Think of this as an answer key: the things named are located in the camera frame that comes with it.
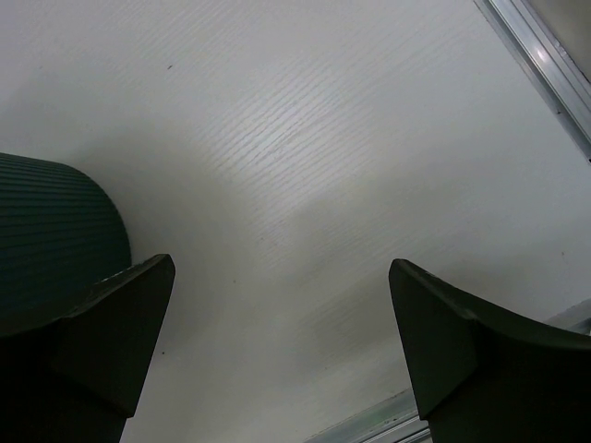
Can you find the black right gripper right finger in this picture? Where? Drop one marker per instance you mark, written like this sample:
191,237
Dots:
482,373

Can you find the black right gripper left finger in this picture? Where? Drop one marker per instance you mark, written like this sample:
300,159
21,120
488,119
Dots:
73,366

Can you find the dark green plastic bin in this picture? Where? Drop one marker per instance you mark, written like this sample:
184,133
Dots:
60,234

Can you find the aluminium table rail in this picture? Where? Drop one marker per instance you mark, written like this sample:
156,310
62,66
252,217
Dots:
550,41

